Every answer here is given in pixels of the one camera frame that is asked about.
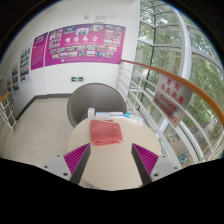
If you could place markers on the pink towel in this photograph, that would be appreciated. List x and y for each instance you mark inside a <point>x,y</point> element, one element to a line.
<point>106,132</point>

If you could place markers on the white photo wall poster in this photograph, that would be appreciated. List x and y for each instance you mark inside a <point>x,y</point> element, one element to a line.
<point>15,78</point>
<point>25,64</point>

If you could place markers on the white warning sign, red lettering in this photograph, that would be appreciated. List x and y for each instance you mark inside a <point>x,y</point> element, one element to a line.
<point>168,107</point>

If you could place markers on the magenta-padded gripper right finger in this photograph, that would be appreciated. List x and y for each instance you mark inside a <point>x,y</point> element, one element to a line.
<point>147,160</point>

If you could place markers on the short white railing, orange handrail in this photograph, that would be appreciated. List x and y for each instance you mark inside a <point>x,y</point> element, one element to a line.
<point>7,115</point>

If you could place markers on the grey round armchair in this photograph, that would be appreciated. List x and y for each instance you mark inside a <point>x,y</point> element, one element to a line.
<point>90,96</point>

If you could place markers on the narrow magenta text poster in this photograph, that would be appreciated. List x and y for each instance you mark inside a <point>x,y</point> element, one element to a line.
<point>39,51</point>

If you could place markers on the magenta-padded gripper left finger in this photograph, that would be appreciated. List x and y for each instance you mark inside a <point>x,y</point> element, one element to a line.
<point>76,159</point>

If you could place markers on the green exit sign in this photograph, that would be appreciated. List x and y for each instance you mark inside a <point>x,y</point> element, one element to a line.
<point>77,79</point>

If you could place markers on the large magenta photo poster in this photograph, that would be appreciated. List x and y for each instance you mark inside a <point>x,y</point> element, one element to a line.
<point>85,45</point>

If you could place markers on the small upright white box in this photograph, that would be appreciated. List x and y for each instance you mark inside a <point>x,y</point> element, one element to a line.
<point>91,113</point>

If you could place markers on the white railing with orange handrail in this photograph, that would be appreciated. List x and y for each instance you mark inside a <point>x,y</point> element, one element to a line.
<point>156,70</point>

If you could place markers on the white warning sign, red characters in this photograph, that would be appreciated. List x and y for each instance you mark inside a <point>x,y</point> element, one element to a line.
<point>176,87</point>

